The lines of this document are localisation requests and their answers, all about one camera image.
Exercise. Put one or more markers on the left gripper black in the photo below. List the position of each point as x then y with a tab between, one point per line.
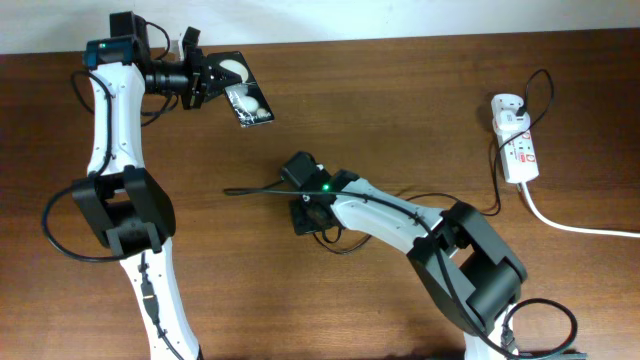
217	79

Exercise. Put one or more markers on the white power strip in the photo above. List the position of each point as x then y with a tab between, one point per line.
517	152

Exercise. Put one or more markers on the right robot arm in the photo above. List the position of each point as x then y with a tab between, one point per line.
472	275

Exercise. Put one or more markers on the black flip smartphone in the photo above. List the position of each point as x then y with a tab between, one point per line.
246	97

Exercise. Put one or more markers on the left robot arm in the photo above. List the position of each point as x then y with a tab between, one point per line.
127	210

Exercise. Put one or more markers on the white USB charger adapter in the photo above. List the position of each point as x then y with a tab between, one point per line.
507	122

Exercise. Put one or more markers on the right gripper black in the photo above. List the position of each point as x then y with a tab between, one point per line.
300	223

